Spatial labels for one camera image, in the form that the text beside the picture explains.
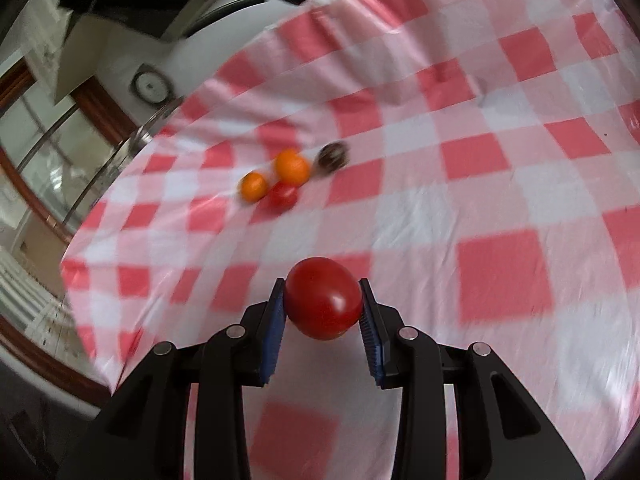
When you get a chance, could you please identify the glass door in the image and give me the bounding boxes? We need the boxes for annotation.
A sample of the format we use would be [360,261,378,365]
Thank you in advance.
[0,85,121,231]

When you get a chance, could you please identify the red white checkered tablecloth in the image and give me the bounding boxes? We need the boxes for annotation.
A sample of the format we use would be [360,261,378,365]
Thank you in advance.
[60,0,640,480]

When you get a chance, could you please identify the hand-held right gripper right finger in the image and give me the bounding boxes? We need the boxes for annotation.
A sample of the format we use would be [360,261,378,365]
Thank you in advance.
[357,277,586,480]

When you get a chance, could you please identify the red tomato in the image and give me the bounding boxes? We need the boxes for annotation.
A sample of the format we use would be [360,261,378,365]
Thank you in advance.
[265,181,301,211]
[283,256,363,342]

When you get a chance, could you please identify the round white dial gauge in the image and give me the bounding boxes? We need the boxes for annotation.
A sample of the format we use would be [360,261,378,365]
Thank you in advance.
[131,64,175,106]

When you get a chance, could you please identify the white wall cabinet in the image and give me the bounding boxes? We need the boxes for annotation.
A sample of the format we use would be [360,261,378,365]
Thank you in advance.
[52,10,111,103]

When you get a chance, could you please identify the brown wooden door frame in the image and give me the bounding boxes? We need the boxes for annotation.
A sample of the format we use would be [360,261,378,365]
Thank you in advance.
[0,55,141,246]

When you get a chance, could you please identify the dark brown round fruit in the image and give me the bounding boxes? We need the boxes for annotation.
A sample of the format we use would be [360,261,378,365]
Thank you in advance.
[316,141,349,171]

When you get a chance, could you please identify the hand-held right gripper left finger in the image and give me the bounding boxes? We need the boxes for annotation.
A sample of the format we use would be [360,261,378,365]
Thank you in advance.
[59,277,288,480]

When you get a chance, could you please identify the small orange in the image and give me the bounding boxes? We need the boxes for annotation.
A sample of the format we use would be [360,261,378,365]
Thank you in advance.
[239,171,269,203]
[274,149,312,184]

